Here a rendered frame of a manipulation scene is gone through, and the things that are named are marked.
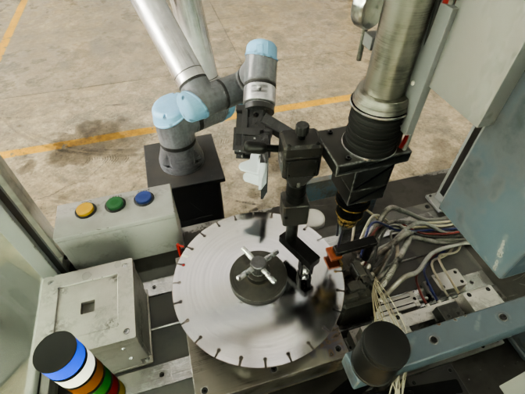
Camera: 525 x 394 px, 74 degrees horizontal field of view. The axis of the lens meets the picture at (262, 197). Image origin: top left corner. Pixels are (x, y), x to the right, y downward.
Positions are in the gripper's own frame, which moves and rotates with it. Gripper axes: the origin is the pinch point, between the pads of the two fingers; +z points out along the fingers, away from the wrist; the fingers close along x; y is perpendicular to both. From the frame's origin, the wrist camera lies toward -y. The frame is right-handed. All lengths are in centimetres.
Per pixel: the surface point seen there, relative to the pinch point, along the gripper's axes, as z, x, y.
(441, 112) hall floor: -99, -185, -128
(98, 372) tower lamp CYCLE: 28.5, 29.9, 18.9
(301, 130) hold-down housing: -3.6, 31.2, -5.6
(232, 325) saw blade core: 25.7, 12.1, 4.2
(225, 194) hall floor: -20, -133, 28
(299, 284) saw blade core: 18.6, 7.4, -7.7
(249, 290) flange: 19.9, 9.5, 1.7
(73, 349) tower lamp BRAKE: 24.1, 36.1, 19.2
